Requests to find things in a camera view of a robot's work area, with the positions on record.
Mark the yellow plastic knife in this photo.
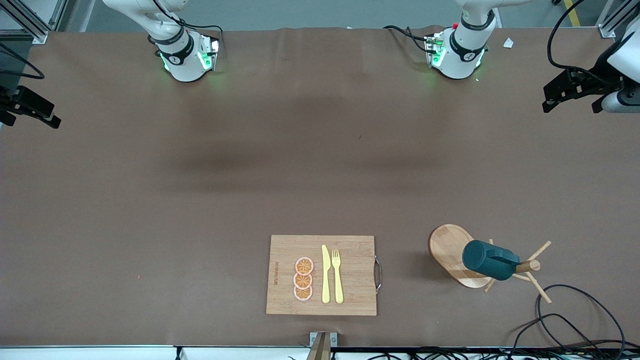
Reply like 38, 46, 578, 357
321, 244, 332, 304

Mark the black arm base cable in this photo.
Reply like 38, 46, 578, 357
152, 0, 224, 48
382, 25, 437, 55

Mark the wooden cup rack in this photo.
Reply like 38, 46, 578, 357
428, 224, 553, 304

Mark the yellow plastic fork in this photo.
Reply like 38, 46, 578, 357
331, 249, 345, 305

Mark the teal plastic cup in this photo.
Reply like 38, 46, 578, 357
462, 239, 521, 281

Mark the aluminium camera post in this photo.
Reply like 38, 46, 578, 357
309, 331, 338, 360

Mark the brown table cover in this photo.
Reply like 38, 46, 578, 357
0, 26, 640, 348

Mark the aluminium frame post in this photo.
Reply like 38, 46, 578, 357
597, 0, 640, 39
0, 0, 68, 45

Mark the bamboo cutting board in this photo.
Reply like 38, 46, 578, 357
265, 235, 383, 317

